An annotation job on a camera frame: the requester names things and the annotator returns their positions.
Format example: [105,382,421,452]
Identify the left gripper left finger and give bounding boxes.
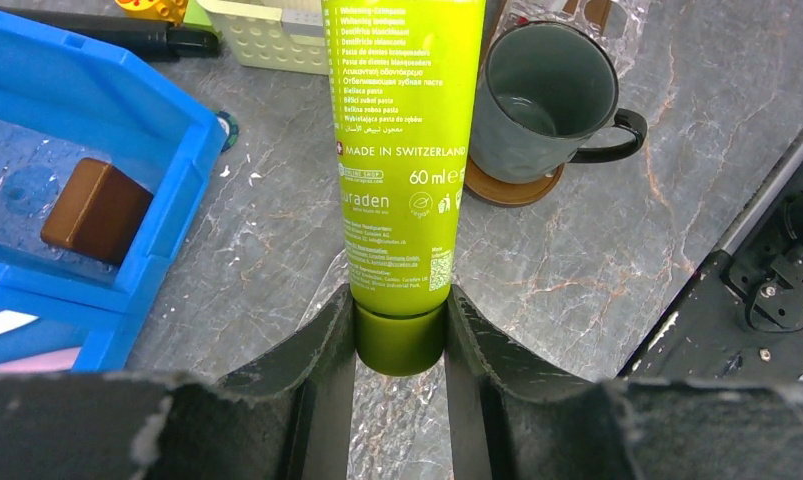
[0,286,355,479]

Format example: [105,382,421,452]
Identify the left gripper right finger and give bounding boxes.
[445,286,803,479]

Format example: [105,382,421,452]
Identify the brown oval wooden tray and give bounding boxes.
[463,0,614,208]

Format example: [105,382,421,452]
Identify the dark grey mug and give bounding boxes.
[470,21,648,184]

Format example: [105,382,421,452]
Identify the green toothpaste tube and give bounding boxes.
[321,1,485,376]

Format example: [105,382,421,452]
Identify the white toothbrush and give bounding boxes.
[0,310,38,335]

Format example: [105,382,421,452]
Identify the green plastic basket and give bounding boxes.
[198,0,328,75]

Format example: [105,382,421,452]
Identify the blue compartment bin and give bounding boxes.
[0,11,226,371]

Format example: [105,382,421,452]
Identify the black cylinder marker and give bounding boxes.
[0,6,221,62]

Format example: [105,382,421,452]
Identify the orange yellow toy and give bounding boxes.
[115,0,188,24]

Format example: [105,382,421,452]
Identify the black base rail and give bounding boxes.
[620,129,803,381]

